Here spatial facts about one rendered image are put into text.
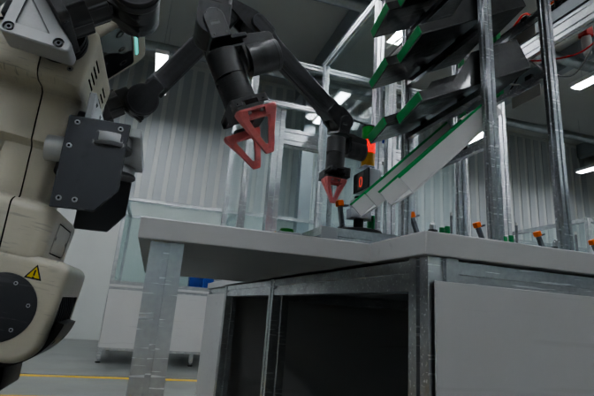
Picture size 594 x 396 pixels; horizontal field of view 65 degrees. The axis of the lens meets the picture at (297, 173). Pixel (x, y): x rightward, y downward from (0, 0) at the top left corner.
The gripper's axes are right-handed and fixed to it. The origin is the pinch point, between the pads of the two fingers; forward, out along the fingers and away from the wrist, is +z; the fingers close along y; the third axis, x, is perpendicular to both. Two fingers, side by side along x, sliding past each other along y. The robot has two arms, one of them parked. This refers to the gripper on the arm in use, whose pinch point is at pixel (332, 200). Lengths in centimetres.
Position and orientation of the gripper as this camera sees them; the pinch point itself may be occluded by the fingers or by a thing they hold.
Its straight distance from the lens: 138.1
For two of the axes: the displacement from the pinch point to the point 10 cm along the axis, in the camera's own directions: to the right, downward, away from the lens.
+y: -3.1, 2.4, 9.2
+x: -9.5, -1.6, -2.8
